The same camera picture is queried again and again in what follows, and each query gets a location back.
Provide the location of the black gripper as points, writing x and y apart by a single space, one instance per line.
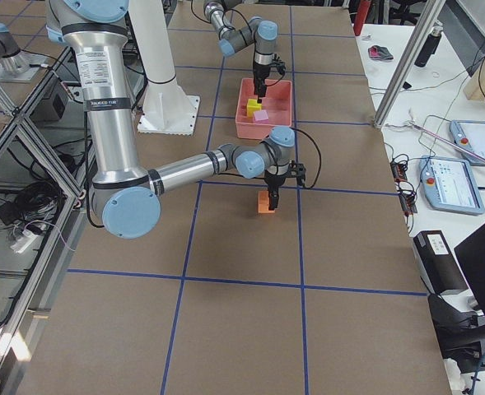
259 72
273 180

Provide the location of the orange foam block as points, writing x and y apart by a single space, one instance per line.
264 203

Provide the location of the yellow foam block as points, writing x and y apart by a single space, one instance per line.
253 105

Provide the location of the pink foam block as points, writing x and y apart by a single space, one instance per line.
260 116

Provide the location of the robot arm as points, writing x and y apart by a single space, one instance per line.
260 33
131 93

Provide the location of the pink plastic bin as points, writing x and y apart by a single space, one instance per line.
277 102

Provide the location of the grey and pink cloth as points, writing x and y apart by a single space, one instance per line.
380 53

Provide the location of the black water bottle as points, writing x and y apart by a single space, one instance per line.
429 47

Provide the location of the near teach pendant tablet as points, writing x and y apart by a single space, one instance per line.
449 185

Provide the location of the teach pendant tablet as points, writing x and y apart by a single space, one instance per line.
449 185
469 135

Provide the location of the black box with label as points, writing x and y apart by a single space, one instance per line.
437 264

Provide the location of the far teach pendant tablet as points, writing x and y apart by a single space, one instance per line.
469 135

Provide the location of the metal rod on stand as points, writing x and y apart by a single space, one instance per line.
472 158

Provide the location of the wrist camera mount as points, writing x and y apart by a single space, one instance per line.
278 65
296 170

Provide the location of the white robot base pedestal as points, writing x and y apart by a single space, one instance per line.
166 109

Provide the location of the aluminium frame post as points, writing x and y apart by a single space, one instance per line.
416 41

